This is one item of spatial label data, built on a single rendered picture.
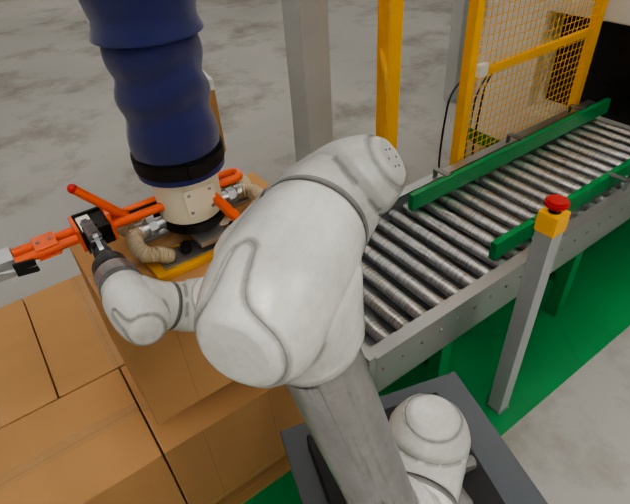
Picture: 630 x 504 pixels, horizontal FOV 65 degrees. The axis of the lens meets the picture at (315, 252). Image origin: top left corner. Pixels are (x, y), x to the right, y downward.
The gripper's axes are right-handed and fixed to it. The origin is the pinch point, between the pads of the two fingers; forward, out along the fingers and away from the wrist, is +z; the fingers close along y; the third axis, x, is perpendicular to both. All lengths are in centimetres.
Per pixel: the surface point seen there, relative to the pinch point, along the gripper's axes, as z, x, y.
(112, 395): 8, -12, 65
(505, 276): -36, 125, 61
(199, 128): -9.8, 29.6, -20.4
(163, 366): -21.0, 2.2, 32.5
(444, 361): -36, 97, 89
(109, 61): -2.8, 16.3, -36.9
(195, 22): -8, 34, -42
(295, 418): -21, 37, 89
